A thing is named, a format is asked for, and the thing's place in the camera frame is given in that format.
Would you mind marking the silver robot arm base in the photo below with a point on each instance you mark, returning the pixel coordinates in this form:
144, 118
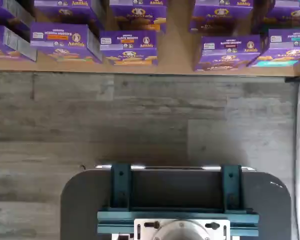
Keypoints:
182, 231

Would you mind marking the wooden shelf board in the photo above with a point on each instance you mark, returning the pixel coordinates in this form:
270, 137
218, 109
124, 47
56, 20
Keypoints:
175, 52

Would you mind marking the purple Annie's box, orange label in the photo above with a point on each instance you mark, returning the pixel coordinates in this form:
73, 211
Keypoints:
128, 47

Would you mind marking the purple Annie's box, brown picture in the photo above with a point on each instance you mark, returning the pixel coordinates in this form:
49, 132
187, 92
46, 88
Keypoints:
227, 53

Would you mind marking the purple Annie's hidden veggies box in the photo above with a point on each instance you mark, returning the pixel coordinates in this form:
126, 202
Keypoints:
60, 37

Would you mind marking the purple Annie's box, teal label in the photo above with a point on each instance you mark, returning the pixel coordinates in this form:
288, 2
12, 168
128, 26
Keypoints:
287, 50

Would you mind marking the purple Annie's box, grey side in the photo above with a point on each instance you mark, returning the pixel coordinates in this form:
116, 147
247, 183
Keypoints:
0, 40

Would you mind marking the teal cross bar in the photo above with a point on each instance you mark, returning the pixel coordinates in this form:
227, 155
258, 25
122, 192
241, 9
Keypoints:
115, 220

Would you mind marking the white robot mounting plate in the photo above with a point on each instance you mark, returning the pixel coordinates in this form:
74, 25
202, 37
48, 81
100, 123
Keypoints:
146, 231

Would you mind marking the teal clamp bracket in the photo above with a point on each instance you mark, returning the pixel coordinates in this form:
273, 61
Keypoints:
231, 186
120, 185

